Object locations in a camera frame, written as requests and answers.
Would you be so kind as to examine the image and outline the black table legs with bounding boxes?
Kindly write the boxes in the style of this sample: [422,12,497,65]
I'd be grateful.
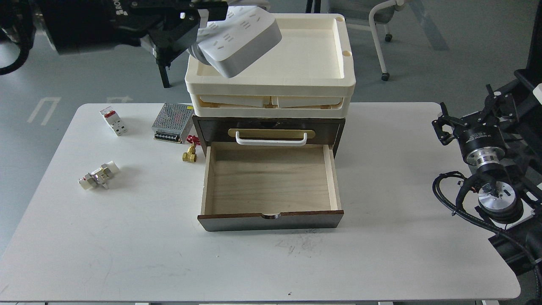
[157,64,171,89]

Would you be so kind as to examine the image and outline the white power strip with cable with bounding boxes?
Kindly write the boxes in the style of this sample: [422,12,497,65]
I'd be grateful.
[188,6,282,78]

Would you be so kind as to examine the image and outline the cream plastic tray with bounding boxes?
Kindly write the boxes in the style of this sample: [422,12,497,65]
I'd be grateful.
[185,14,356,97]
[190,94,351,119]

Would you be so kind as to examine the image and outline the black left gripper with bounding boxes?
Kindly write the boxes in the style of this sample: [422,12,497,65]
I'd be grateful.
[130,0,228,67]

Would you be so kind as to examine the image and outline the open wooden drawer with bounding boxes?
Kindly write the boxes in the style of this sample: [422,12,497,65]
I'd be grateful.
[197,141,344,232]

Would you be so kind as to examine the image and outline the metal mesh power supply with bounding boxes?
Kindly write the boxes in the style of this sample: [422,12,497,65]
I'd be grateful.
[152,103,194,144]

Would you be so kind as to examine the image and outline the white chair frame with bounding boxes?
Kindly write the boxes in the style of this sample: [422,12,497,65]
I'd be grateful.
[368,0,406,81]

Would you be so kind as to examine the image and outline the cream plastic tray lower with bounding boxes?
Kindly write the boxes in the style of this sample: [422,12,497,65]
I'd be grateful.
[190,94,351,119]

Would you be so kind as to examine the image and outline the cream plastic tray top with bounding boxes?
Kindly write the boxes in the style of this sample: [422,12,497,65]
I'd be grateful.
[185,14,356,97]

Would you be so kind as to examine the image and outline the white drawer handle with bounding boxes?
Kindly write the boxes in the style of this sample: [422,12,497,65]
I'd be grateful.
[235,131,308,147]

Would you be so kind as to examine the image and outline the brass valve red handle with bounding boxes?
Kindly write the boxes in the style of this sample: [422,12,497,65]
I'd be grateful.
[182,135,201,164]

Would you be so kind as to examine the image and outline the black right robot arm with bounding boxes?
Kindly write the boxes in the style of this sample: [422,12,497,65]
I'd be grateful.
[432,67,541,275]

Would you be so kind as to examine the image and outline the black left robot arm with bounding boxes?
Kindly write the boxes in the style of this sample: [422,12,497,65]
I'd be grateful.
[1,0,228,88]

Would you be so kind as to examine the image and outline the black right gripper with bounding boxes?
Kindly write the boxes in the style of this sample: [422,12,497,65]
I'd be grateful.
[431,84,519,159]

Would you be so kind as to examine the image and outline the white red circuit breaker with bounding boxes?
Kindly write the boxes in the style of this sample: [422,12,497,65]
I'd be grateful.
[100,106,127,136]

